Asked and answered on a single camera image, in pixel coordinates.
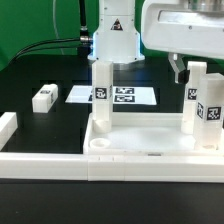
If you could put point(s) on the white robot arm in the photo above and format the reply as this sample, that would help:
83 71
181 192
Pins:
116 39

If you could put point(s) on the white desk top tray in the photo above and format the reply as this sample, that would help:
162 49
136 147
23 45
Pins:
143 134

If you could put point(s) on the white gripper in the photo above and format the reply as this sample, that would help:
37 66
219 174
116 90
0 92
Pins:
188 27

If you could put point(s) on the fiducial marker plate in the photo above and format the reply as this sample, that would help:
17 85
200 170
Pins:
121 95

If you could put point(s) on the white U-shaped obstacle fence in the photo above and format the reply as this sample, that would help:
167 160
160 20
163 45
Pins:
112 167

